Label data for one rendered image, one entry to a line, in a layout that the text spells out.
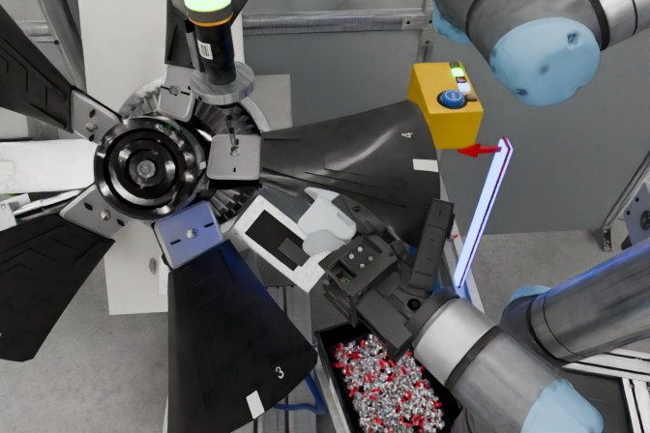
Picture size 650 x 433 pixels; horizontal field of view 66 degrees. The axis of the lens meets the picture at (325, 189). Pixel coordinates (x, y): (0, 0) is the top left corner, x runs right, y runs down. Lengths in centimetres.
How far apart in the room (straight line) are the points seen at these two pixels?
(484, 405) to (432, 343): 6
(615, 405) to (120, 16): 154
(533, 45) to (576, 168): 151
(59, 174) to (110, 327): 122
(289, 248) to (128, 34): 44
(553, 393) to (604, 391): 123
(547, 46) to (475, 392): 29
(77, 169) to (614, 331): 69
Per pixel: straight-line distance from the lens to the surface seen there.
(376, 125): 68
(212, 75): 55
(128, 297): 95
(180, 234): 66
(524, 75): 45
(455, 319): 47
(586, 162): 193
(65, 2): 126
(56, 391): 194
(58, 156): 82
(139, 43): 90
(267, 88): 132
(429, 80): 98
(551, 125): 174
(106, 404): 185
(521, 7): 48
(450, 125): 93
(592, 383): 170
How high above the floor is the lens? 162
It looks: 47 degrees down
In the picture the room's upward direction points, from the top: straight up
